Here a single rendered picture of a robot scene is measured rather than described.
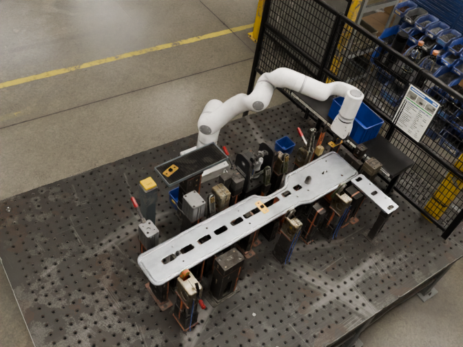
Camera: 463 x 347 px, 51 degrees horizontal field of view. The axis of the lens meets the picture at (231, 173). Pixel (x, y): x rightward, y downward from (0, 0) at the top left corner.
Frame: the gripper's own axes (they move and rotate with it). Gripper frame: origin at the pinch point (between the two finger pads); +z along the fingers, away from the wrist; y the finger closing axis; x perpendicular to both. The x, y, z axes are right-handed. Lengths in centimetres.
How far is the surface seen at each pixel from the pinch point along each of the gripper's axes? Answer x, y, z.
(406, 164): 47, 23, 24
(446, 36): 176, -43, 12
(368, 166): 23.3, 12.8, 22.4
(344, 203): -8.5, 23.6, 24.0
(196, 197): -79, -17, 16
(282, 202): -34.7, 3.3, 27.1
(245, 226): -62, 5, 27
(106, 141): -49, -176, 128
